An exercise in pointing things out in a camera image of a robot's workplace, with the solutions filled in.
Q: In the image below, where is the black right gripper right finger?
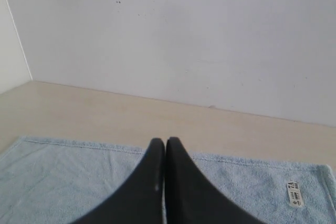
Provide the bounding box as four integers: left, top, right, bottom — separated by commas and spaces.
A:
165, 137, 254, 223

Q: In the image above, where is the light blue terry towel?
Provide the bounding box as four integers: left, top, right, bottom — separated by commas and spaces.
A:
1, 136, 335, 223

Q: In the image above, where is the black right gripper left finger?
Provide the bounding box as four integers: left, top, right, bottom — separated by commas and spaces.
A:
74, 138, 165, 223

